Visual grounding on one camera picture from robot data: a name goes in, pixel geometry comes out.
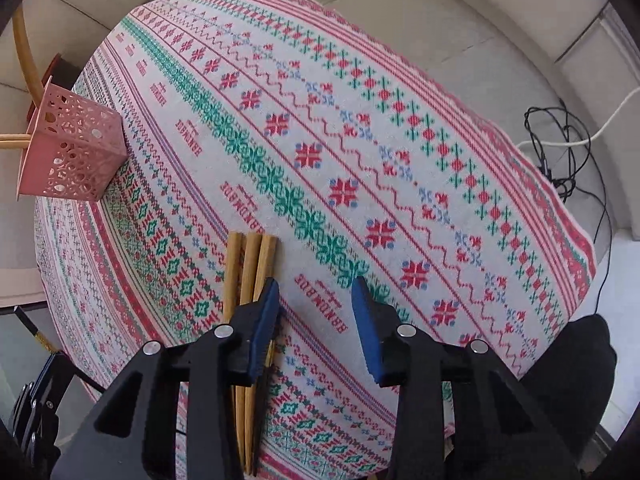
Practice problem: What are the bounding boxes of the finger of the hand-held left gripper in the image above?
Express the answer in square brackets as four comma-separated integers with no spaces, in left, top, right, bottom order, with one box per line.
[10,382,38,443]
[30,352,71,456]

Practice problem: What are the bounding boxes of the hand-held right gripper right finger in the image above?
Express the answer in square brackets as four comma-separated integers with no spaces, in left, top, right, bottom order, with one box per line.
[350,276,583,480]

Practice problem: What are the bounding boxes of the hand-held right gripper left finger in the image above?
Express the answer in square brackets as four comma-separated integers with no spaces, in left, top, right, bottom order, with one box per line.
[50,277,281,480]

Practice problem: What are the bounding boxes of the pink perforated plastic basket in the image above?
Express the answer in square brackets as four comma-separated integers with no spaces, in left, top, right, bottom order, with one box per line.
[16,76,126,202]

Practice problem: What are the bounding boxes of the patterned knit tablecloth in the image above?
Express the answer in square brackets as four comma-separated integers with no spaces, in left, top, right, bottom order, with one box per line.
[34,0,598,480]

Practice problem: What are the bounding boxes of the person's black trouser leg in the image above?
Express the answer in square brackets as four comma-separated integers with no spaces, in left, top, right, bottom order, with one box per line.
[520,312,618,461]

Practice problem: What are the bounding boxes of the white kitchen cabinet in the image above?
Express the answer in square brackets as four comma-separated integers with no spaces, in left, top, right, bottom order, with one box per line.
[565,0,640,241]

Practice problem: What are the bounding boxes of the black cables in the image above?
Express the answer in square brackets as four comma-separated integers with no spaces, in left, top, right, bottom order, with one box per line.
[524,100,613,316]

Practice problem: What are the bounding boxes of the white cable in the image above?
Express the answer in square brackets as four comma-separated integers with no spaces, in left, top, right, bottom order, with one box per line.
[520,87,640,148]

